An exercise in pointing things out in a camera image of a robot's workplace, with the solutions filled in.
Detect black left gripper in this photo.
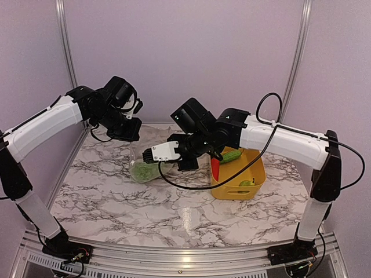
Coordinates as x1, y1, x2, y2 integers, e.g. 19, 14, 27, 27
92, 104, 141, 141

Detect orange carrot toy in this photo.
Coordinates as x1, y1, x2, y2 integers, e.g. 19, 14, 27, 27
210, 158, 220, 181

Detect green bitter gourd toy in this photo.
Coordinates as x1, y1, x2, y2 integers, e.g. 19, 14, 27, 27
220, 149, 242, 164

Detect green pear toy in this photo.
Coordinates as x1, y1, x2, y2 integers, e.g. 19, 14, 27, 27
239, 178, 255, 187

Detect green apple toy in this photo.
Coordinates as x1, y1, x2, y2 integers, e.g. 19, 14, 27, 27
129, 162, 159, 183

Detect clear zip top bag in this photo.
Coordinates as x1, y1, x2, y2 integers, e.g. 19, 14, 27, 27
129, 124, 181, 184

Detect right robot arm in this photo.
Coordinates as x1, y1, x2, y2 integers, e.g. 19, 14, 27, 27
171, 107, 341, 259

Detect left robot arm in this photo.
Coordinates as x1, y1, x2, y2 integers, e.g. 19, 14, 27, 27
1, 76, 143, 258

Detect yellow plastic basket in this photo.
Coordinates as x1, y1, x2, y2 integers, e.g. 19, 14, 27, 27
210, 147, 266, 200

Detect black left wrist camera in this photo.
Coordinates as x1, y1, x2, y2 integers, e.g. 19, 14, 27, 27
103, 76, 143, 115

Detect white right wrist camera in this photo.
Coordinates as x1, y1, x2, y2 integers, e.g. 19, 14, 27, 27
142, 141, 181, 164

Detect left aluminium frame post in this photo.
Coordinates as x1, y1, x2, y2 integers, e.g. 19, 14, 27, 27
55, 0, 78, 88

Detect aluminium frame post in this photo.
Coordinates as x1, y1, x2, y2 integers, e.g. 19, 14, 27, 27
55, 0, 78, 88
283, 0, 312, 107

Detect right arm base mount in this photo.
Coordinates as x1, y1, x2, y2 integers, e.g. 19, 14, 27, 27
267, 243, 318, 265

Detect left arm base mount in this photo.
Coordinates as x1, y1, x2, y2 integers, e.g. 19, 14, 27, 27
42, 242, 93, 264

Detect aluminium front rail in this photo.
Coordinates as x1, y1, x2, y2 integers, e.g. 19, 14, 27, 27
17, 231, 348, 278

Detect right aluminium frame post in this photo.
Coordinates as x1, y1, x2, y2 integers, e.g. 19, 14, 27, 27
283, 0, 312, 107

